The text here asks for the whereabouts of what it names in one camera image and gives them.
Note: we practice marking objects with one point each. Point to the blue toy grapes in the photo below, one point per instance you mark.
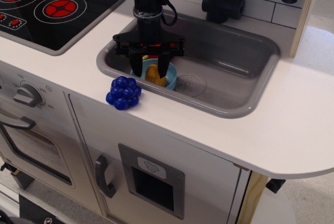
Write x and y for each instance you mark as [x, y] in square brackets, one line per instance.
[124, 93]

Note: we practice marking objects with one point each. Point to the grey toy sink basin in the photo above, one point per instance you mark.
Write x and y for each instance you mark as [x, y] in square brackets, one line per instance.
[223, 71]

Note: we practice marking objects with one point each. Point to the grey cabinet door handle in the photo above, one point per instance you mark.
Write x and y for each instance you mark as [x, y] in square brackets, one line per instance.
[100, 167]

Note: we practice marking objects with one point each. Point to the red toy bell pepper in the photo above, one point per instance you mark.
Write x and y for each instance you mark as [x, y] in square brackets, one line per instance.
[146, 57]

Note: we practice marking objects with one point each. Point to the wooden side post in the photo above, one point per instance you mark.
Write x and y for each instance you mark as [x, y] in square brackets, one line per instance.
[301, 27]

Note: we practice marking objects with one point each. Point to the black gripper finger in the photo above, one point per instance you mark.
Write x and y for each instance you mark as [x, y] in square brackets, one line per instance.
[135, 59]
[163, 63]

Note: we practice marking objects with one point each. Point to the light blue bowl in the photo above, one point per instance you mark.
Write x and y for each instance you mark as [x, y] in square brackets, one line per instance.
[171, 75]

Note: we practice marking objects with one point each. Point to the white cabinet door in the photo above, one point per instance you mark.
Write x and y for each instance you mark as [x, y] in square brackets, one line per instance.
[210, 181]

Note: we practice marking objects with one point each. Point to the grey oven door handle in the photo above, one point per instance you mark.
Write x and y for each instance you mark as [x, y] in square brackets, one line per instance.
[23, 123]

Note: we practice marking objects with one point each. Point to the black toy stovetop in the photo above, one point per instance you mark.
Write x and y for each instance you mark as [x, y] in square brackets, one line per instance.
[52, 26]

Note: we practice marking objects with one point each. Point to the grey dispenser panel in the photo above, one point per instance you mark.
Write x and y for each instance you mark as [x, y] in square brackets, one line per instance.
[154, 181]

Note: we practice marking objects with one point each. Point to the grey oven knob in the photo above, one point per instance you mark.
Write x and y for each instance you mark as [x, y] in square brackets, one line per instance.
[27, 95]

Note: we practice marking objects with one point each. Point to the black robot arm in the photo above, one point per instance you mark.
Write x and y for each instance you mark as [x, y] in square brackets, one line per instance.
[153, 10]

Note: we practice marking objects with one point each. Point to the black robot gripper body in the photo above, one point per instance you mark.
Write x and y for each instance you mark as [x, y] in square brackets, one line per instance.
[147, 33]

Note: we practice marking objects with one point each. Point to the white oven door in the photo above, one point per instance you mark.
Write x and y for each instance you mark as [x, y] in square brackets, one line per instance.
[49, 152]

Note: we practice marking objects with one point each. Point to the yellow toy corn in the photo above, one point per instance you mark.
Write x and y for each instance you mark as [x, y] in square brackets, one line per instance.
[152, 75]

